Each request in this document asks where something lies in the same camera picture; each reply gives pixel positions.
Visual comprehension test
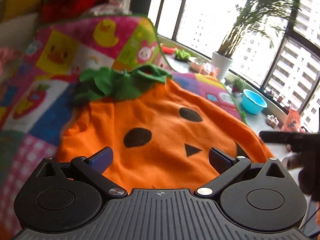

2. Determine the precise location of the blue plastic basin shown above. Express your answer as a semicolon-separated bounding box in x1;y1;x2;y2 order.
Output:
241;89;267;115

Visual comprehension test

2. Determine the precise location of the pair of small white shoes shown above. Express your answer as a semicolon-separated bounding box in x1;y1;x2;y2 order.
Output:
266;115;279;128

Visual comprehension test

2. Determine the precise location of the beige sofa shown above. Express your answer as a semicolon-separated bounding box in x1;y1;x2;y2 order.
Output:
0;13;40;52

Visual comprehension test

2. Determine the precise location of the red bowl on sill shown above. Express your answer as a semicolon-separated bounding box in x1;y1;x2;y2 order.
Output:
160;43;177;55

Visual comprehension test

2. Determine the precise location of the orange printed bag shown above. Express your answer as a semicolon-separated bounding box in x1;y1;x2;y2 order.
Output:
280;109;301;132

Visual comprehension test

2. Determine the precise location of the orange pumpkin costume garment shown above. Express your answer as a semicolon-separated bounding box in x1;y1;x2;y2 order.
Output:
56;79;272;191

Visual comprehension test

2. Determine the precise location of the red cushion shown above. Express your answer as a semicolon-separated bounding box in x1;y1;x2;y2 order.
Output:
40;0;97;23

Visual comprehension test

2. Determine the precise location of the small potted green plant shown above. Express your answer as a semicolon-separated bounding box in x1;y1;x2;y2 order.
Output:
232;76;246;93

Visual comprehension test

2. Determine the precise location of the potted palm in white pot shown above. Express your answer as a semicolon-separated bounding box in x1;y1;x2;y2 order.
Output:
212;0;300;81

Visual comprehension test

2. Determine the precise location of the pink cloth on sofa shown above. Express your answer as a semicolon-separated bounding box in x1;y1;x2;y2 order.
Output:
0;47;21;75

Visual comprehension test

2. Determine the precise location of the yellow cushion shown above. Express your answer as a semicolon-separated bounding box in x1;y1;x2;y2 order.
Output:
1;0;42;22

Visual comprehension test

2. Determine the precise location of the colourful cartoon play mat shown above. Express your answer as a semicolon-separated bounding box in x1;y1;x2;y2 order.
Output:
1;15;245;239

